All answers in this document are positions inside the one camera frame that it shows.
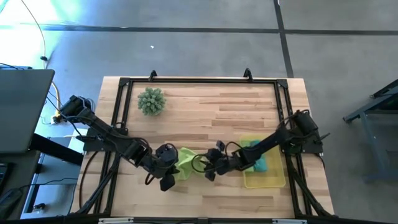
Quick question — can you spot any lime green microfiber towel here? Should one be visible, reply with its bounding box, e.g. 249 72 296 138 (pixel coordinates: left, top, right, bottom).
174 147 208 181

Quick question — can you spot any teal microfiber towel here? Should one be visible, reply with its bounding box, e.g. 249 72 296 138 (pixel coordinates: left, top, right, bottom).
248 139 269 172

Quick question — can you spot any yellow translucent plastic basket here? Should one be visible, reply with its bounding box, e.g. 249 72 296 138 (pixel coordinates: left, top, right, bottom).
239 134 286 189

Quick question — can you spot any potted green succulent plant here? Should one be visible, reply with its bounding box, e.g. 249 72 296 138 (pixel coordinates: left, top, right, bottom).
137 87 167 117

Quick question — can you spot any black desk beam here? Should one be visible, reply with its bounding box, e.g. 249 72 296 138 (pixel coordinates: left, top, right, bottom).
29 133 85 166

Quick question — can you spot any grey metal table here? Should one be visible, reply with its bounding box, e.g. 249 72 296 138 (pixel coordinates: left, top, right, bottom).
343 79 398 183

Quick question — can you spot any black computer mouse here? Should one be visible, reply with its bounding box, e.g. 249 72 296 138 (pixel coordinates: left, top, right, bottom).
0 188 24 220

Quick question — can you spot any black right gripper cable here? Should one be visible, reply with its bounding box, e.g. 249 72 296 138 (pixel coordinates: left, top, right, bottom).
191 141 248 174

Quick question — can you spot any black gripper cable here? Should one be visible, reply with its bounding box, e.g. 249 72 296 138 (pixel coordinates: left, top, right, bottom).
191 141 248 174
144 142 180 187

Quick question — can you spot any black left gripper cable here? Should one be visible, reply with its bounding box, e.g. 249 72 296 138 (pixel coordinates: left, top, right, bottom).
144 142 180 187

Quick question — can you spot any black aluminium table frame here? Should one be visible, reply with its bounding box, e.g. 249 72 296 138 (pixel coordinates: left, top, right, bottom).
70 68 335 218

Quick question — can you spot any silver table bracket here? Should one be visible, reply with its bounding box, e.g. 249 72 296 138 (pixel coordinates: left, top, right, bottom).
98 217 134 224
272 218 308 224

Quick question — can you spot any black base cable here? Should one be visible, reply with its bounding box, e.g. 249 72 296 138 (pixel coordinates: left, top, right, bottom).
78 151 99 211

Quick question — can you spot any yellow hanging cable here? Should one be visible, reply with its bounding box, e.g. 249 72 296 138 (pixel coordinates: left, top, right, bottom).
20 0 65 121

